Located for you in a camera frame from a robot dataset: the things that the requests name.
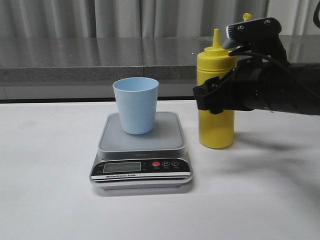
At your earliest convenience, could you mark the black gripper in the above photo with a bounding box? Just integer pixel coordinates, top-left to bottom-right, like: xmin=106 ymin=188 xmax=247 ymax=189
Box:
xmin=193 ymin=58 xmax=272 ymax=115

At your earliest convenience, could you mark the grey curtain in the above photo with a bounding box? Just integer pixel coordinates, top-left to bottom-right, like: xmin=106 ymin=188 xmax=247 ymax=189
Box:
xmin=0 ymin=0 xmax=320 ymax=39

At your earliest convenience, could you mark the black cable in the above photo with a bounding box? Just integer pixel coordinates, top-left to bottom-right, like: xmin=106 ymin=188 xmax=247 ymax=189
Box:
xmin=199 ymin=0 xmax=320 ymax=101

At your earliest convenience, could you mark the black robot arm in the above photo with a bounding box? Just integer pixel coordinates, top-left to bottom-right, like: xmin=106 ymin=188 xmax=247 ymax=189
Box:
xmin=215 ymin=60 xmax=320 ymax=116

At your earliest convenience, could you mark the yellow squeeze bottle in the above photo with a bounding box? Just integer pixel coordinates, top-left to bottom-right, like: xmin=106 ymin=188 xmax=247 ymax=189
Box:
xmin=196 ymin=28 xmax=236 ymax=149

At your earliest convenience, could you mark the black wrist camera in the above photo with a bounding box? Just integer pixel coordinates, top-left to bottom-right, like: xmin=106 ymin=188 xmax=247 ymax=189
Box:
xmin=222 ymin=17 xmax=288 ymax=63

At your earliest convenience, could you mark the light blue plastic cup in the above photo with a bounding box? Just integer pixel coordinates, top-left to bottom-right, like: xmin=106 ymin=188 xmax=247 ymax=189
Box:
xmin=112 ymin=77 xmax=159 ymax=135

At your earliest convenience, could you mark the grey stone counter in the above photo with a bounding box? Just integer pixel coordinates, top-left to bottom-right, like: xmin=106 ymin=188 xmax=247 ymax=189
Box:
xmin=0 ymin=34 xmax=320 ymax=101

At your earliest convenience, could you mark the silver digital kitchen scale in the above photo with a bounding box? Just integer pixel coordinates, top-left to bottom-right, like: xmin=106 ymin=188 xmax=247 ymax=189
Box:
xmin=89 ymin=111 xmax=193 ymax=190

